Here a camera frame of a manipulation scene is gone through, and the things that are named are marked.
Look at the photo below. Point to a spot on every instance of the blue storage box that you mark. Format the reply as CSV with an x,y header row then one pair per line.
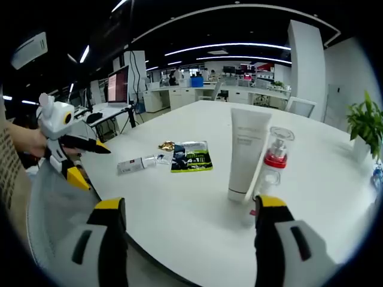
x,y
197,81

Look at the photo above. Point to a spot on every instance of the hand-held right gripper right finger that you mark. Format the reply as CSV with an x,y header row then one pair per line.
x,y
287,257

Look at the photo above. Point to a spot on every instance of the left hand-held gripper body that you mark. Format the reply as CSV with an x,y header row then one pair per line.
x,y
58,119

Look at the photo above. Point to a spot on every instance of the gold foil skincare sachet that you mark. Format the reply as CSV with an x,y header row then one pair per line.
x,y
166,145

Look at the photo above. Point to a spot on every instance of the ceiling air conditioner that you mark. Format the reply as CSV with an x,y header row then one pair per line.
x,y
30,51

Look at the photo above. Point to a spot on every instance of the white chair back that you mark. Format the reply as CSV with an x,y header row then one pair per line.
x,y
300,106

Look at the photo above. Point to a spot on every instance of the small clear skincare sachet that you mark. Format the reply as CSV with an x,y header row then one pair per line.
x,y
163,158

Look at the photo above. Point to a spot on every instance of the white side desk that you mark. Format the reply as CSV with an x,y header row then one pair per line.
x,y
104,115

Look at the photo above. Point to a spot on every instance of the black pouch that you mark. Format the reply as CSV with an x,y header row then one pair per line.
x,y
94,117

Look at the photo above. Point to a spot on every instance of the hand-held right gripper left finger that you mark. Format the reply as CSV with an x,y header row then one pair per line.
x,y
89,257

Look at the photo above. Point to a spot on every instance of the skincare pump bottle red collar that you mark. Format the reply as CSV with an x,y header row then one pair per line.
x,y
275,161

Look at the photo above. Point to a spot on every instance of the blue and white packets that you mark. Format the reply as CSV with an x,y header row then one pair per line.
x,y
377,176

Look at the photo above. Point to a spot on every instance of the silver computer monitor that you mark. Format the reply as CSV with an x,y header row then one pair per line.
x,y
118,86

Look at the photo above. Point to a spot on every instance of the black stool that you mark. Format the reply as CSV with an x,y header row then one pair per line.
x,y
223,95

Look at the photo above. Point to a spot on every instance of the green skincare sachet pack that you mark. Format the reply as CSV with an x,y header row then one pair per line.
x,y
193,157

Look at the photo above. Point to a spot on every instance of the white office counter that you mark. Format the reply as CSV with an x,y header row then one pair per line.
x,y
209,95

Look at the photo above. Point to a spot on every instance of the person's beige printed shirt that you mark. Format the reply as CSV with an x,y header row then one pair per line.
x,y
9,167

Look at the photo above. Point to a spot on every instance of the person's left hand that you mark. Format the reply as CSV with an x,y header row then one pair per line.
x,y
37,145

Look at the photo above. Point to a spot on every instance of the white skincare tube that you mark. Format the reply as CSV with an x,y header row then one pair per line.
x,y
246,149

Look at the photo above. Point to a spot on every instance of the potted green plant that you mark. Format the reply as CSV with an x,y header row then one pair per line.
x,y
366,125

